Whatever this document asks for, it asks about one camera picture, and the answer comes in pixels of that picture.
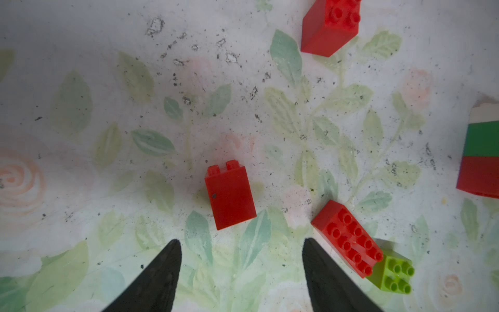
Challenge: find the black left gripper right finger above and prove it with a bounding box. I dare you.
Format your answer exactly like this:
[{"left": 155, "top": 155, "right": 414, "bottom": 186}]
[{"left": 302, "top": 238, "right": 381, "bottom": 312}]

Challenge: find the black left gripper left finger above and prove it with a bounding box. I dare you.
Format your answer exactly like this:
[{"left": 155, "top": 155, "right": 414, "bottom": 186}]
[{"left": 104, "top": 239, "right": 182, "bottom": 311}]

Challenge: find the long red lego brick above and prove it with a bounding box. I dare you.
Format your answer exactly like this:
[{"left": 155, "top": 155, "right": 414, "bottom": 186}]
[{"left": 311, "top": 200, "right": 383, "bottom": 278}]

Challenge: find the small red lego brick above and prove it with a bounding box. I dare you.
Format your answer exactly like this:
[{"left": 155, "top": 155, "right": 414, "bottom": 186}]
[{"left": 205, "top": 160, "right": 257, "bottom": 230}]

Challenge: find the white lego brick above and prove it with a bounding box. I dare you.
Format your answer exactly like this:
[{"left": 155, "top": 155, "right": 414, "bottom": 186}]
[{"left": 469, "top": 103, "right": 499, "bottom": 124}]

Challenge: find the red square lego brick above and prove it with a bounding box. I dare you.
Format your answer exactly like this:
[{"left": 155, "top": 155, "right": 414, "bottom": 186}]
[{"left": 301, "top": 0, "right": 361, "bottom": 57}]

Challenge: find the dark green lego brick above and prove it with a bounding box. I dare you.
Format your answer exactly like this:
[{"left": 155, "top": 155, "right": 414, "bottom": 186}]
[{"left": 463, "top": 121, "right": 499, "bottom": 157}]

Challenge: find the lime green lego brick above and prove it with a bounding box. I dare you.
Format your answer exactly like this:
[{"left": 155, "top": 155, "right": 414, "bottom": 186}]
[{"left": 366, "top": 249, "right": 415, "bottom": 295}]

